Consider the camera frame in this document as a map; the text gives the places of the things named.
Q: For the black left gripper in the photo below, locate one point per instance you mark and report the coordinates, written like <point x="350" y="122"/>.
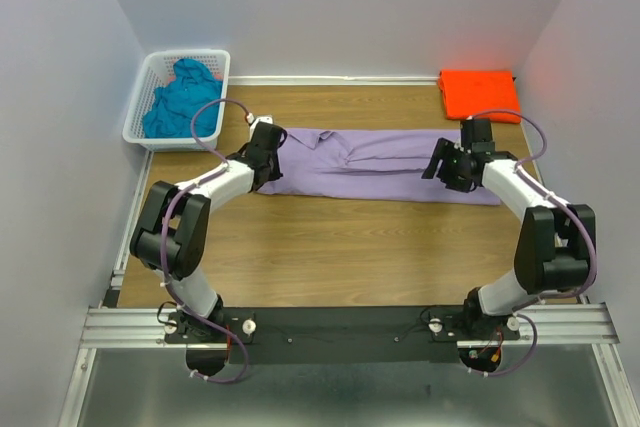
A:
<point x="275" y="171"/>

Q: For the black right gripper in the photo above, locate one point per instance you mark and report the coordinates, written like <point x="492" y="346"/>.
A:
<point x="444" y="150"/>

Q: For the purple t shirt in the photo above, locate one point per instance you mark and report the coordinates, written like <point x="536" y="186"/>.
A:
<point x="367" y="165"/>

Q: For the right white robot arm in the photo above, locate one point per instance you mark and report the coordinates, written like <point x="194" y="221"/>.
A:
<point x="555" y="257"/>

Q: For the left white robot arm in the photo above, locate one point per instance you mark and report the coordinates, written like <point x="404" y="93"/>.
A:
<point x="171" y="232"/>

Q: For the folded orange t shirt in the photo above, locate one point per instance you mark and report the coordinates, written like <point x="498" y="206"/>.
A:
<point x="466" y="93"/>

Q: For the teal t shirt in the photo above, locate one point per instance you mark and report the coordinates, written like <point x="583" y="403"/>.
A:
<point x="176" y="103"/>

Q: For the white plastic laundry basket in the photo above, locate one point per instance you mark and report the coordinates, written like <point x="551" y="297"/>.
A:
<point x="157" y="71"/>

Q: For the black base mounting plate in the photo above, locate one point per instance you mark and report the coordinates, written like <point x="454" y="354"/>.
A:
<point x="333" y="335"/>

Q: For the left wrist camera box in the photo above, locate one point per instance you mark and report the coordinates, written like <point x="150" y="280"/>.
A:
<point x="255" y="120"/>

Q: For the aluminium rail frame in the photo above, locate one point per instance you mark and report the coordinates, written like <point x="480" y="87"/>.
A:
<point x="564" y="370"/>

